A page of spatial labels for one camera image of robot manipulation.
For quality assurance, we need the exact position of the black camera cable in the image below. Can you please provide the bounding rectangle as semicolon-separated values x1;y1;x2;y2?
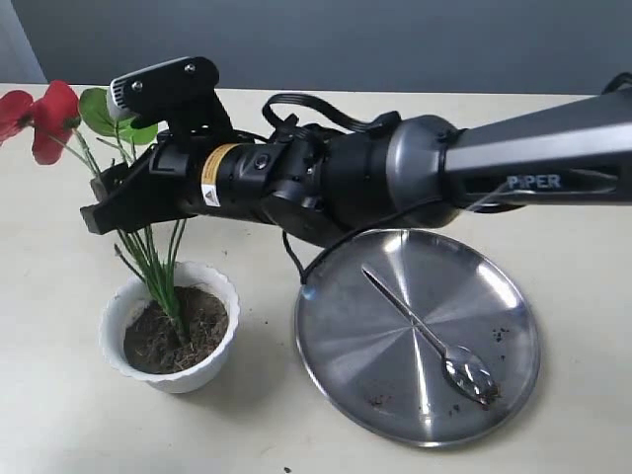
260;92;632;292

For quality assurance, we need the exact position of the metal spoon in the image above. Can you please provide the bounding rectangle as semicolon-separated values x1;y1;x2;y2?
361;265;501;407

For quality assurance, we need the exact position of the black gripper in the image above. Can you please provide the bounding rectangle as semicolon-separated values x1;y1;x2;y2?
80;125;336;237

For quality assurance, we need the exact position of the white scalloped flower pot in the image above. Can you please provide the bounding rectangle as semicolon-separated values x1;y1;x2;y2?
99;262;240;394

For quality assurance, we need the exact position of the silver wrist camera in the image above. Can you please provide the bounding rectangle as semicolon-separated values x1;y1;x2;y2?
106;56;219;128

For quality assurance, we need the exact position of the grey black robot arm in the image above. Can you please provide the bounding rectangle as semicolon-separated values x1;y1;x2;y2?
81;72;631;247

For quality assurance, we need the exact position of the round steel plate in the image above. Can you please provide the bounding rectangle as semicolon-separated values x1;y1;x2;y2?
294;229;541;447

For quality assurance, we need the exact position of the red artificial anthurium plant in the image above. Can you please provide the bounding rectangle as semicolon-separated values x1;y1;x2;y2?
1;80;190;346

